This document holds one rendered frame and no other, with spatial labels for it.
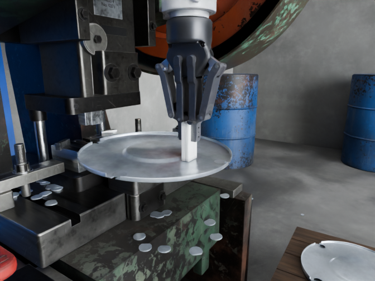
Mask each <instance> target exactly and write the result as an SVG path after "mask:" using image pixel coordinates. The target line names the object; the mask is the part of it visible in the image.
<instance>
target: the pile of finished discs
mask: <svg viewBox="0 0 375 281"><path fill-rule="evenodd" d="M301 267H302V270H303V272H304V274H305V275H306V277H307V279H308V280H309V281H375V251H373V250H371V249H368V248H365V247H363V246H360V245H356V244H352V243H346V242H342V241H322V242H321V243H319V244H316V243H313V244H310V245H309V246H307V247H306V248H305V249H304V250H303V252H302V254H301Z"/></svg>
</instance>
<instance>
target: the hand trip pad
mask: <svg viewBox="0 0 375 281"><path fill-rule="evenodd" d="M16 269H17V260H16V257H15V256H14V255H13V254H12V253H11V252H9V251H8V250H6V249H5V248H3V247H2V246H0V281H4V280H5V279H7V278H8V277H10V276H11V275H12V274H13V273H14V272H15V271H16Z"/></svg>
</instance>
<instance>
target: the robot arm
mask: <svg viewBox="0 0 375 281"><path fill-rule="evenodd" d="M161 2H162V13H163V19H164V20H167V22H166V41H167V44H168V46H169V49H168V52H167V54H166V59H165V60H164V61H163V62H162V63H160V64H156V65H155V68H156V71H157V72H158V74H159V76H160V79H161V85H162V89H163V93H164V98H165V103H166V108H167V113H168V116H169V118H173V119H175V120H177V122H178V138H179V140H181V160H182V161H186V162H190V161H192V160H194V159H196V158H197V141H199V140H200V135H201V123H202V122H203V121H205V120H208V119H210V118H211V115H212V112H213V108H214V103H215V98H216V95H217V91H218V87H219V82H220V78H221V76H222V74H223V73H224V72H225V70H226V68H227V65H226V63H222V62H219V61H218V60H217V59H215V58H214V53H213V51H212V49H211V42H212V30H213V22H212V21H211V19H209V16H211V15H213V14H216V11H217V0H161ZM208 66H209V68H208ZM207 68H208V70H209V73H208V77H207V79H206V84H205V89H204V93H203V82H204V73H205V71H206V69H207ZM172 70H173V71H174V76H173V74H172ZM175 83H176V86H175ZM202 97H203V98H202Z"/></svg>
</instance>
